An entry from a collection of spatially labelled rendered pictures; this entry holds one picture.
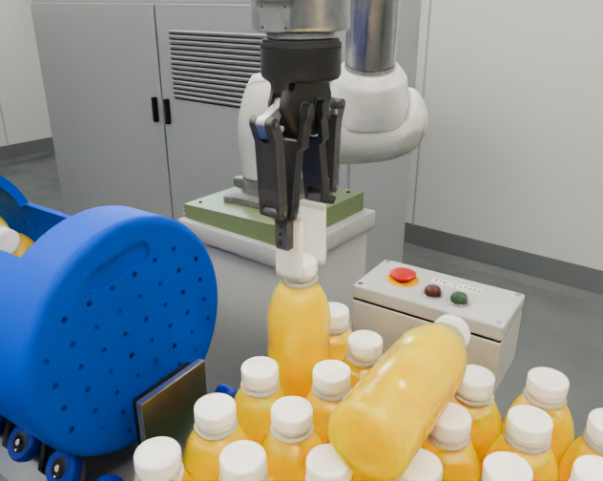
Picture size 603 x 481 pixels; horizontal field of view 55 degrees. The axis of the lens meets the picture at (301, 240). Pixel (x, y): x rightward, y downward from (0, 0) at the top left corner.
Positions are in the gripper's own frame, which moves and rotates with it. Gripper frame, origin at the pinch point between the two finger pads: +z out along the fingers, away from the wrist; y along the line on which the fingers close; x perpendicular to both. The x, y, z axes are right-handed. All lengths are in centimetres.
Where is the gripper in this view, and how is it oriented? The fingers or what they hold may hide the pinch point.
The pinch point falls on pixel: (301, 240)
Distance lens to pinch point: 60.8
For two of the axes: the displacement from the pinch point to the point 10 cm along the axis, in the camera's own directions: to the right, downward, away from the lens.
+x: 8.4, 2.1, -5.1
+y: -5.5, 3.3, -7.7
